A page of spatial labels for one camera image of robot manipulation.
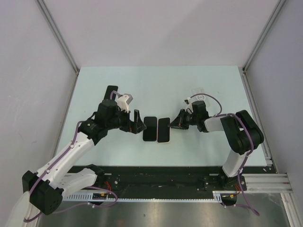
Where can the left aluminium corner post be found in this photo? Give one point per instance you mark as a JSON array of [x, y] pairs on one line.
[[57, 34]]

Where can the right aluminium corner post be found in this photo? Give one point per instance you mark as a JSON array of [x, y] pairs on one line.
[[264, 33]]

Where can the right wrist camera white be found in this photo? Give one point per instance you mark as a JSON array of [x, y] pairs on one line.
[[189, 108]]

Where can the white slotted cable duct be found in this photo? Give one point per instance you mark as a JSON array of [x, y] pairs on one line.
[[157, 194]]

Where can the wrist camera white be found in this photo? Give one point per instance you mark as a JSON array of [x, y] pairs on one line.
[[123, 102], [189, 108]]

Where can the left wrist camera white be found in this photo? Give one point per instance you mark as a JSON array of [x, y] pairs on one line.
[[123, 102]]

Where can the clear magsafe phone case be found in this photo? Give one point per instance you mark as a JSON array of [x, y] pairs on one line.
[[201, 97]]

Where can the beige pink phone case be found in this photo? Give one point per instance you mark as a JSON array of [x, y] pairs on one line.
[[163, 142]]

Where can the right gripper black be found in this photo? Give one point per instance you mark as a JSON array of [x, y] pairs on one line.
[[179, 122]]

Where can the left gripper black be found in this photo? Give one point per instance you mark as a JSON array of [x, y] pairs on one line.
[[127, 126]]

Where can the small black phone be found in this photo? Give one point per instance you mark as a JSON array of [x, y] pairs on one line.
[[111, 92]]

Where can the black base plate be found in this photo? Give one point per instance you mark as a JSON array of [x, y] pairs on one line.
[[151, 177]]

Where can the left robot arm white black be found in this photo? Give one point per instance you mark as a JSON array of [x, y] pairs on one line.
[[48, 186]]

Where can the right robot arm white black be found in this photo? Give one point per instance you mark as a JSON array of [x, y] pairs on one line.
[[242, 133]]

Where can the aluminium corner post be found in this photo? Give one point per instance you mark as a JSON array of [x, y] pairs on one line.
[[264, 33], [57, 34]]

